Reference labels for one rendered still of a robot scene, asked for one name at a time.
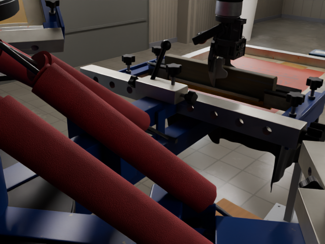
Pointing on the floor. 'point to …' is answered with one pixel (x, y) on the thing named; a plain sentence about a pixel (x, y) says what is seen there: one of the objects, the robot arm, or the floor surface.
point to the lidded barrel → (247, 7)
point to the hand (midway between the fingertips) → (215, 80)
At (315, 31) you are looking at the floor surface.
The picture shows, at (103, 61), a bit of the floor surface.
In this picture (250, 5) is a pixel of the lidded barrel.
